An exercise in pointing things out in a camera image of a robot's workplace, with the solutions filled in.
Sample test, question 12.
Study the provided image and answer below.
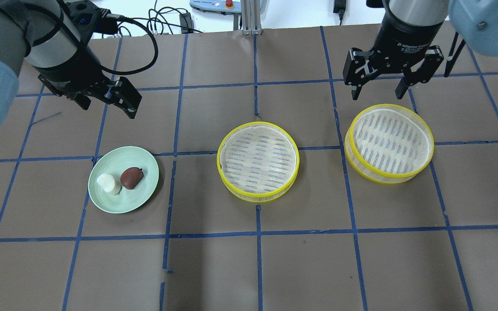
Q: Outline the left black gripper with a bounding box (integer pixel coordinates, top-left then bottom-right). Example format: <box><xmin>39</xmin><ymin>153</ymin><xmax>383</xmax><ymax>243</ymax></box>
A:
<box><xmin>38</xmin><ymin>47</ymin><xmax>142</xmax><ymax>119</ymax></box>

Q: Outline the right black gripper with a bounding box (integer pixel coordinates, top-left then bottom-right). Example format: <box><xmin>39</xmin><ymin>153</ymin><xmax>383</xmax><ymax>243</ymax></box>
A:
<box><xmin>343</xmin><ymin>13</ymin><xmax>444</xmax><ymax>101</ymax></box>

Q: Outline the yellow steamer basket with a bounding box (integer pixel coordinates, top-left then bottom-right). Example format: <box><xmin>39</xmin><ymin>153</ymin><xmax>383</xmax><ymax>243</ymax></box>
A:
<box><xmin>344</xmin><ymin>104</ymin><xmax>434</xmax><ymax>185</ymax></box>
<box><xmin>216</xmin><ymin>121</ymin><xmax>300</xmax><ymax>204</ymax></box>

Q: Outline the brown bun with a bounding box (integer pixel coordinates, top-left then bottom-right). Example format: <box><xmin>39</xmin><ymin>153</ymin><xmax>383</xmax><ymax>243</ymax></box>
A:
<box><xmin>119</xmin><ymin>167</ymin><xmax>144</xmax><ymax>190</ymax></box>

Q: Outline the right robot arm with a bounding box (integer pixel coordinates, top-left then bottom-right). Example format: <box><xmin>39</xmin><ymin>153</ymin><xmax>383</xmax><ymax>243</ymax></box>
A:
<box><xmin>343</xmin><ymin>0</ymin><xmax>498</xmax><ymax>100</ymax></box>

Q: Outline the green plate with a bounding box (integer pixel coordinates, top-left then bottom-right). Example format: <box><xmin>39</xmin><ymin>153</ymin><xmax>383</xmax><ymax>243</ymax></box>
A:
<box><xmin>88</xmin><ymin>147</ymin><xmax>160</xmax><ymax>214</ymax></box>

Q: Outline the white bun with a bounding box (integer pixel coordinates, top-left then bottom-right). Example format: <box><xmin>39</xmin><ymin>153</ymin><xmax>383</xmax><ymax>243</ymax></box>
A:
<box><xmin>96</xmin><ymin>173</ymin><xmax>122</xmax><ymax>195</ymax></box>

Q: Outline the black power adapter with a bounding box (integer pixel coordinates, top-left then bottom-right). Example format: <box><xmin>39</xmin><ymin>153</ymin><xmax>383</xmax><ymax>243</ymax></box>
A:
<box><xmin>179</xmin><ymin>12</ymin><xmax>195</xmax><ymax>33</ymax></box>

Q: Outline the teach pendant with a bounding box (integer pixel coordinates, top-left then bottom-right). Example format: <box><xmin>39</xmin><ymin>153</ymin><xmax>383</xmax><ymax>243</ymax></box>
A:
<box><xmin>189</xmin><ymin>0</ymin><xmax>242</xmax><ymax>15</ymax></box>

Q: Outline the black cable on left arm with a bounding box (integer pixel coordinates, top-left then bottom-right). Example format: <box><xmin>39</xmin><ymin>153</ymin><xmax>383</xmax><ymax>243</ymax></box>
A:
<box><xmin>89</xmin><ymin>13</ymin><xmax>160</xmax><ymax>76</ymax></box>

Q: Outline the aluminium frame post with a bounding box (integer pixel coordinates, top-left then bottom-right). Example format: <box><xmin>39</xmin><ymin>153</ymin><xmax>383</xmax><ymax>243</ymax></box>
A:
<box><xmin>240</xmin><ymin>0</ymin><xmax>263</xmax><ymax>35</ymax></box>

